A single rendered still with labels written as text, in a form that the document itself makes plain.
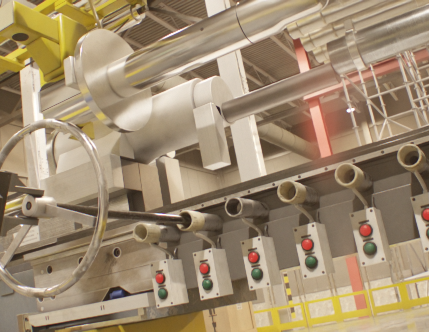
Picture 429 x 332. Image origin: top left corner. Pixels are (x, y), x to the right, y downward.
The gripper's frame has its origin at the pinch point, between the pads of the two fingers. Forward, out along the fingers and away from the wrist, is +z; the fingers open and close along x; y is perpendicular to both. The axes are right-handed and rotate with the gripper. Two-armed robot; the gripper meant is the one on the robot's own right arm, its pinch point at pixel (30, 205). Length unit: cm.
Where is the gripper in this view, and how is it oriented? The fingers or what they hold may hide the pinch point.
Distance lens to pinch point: 117.5
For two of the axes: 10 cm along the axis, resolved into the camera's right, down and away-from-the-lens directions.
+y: -8.6, -1.3, 5.0
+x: -1.9, 9.8, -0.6
